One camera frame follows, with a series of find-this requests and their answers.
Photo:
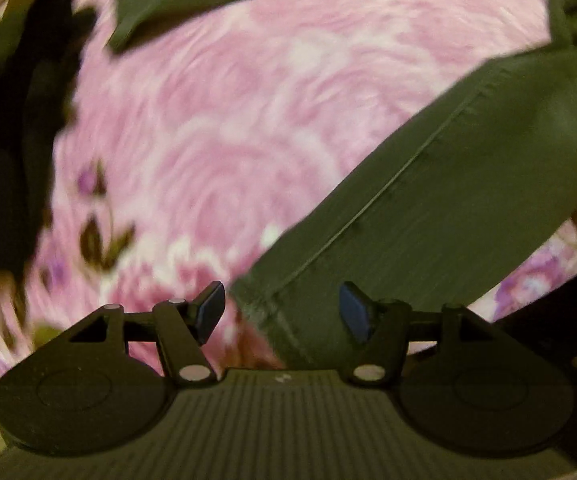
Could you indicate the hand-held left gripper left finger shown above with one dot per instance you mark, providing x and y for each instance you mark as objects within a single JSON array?
[{"x": 211, "y": 312}]

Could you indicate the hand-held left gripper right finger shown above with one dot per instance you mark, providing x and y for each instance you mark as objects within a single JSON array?
[{"x": 356, "y": 312}]

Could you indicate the dark pants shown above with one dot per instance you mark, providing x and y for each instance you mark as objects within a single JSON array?
[{"x": 443, "y": 210}]

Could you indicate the pink floral blanket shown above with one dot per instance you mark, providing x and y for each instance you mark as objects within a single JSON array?
[{"x": 218, "y": 135}]

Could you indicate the black cloth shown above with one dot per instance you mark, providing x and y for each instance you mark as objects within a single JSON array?
[{"x": 13, "y": 160}]

